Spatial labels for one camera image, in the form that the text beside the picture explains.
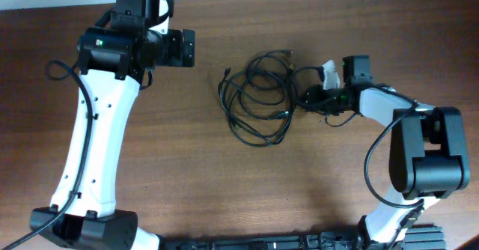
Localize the black USB cables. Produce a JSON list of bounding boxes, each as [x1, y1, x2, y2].
[[217, 49, 311, 147]]

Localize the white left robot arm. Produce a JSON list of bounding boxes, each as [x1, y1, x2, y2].
[[30, 0, 195, 249]]

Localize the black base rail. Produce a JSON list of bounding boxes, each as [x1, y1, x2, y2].
[[159, 225, 447, 250]]

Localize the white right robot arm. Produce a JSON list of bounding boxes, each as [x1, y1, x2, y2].
[[301, 55, 471, 249]]

